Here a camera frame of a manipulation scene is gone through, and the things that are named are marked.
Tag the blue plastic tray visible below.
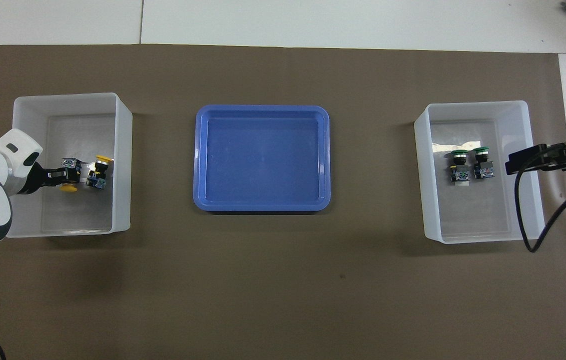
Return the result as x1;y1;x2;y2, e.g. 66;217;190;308
193;104;331;214

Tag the translucent white plastic box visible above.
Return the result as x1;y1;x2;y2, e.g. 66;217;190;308
5;92;133;238
414;100;546;245

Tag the green push button switch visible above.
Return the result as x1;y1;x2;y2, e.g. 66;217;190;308
473;146;493;181
450;149;469;185

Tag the brown table mat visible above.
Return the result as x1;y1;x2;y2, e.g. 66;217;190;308
0;44;566;360

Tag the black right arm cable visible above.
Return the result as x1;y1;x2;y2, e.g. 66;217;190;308
513;165;566;253

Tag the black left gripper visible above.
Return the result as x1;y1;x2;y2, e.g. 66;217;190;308
15;161;81;197

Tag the yellow push button switch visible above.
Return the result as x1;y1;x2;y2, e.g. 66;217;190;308
60;157;84;194
86;155;114;191

